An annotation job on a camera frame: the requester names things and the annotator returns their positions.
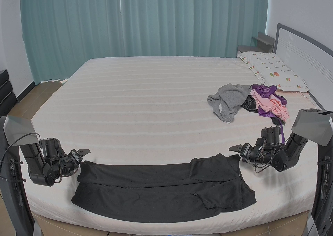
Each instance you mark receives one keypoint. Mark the bed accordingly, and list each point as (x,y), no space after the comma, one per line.
(143,99)

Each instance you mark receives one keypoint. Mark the black chest of drawers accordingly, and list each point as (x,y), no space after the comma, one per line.
(6,92)

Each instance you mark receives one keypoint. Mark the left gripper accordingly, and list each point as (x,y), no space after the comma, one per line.
(70,163)

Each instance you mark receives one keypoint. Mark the white printed pillow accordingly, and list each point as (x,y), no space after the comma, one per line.
(273,71)

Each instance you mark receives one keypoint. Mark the grey bedside table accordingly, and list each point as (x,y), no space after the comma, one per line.
(260,42)

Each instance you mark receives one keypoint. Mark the grey garment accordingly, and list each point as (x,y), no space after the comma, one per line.
(230,97)

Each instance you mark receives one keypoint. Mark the black T-shirt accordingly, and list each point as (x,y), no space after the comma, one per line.
(156,188)

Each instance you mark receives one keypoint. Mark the pile of clothes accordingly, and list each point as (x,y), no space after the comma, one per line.
(270,105)

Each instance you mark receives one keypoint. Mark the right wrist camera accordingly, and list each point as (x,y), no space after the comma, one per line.
(259,143)

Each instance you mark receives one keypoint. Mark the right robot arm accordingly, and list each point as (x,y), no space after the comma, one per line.
(294,149)

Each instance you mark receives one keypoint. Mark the blue-green curtain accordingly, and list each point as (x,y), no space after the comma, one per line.
(72,21)
(195,8)

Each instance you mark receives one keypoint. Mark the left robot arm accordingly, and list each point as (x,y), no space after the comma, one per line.
(33,162)

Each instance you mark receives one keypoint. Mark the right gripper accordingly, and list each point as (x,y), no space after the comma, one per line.
(251,154)

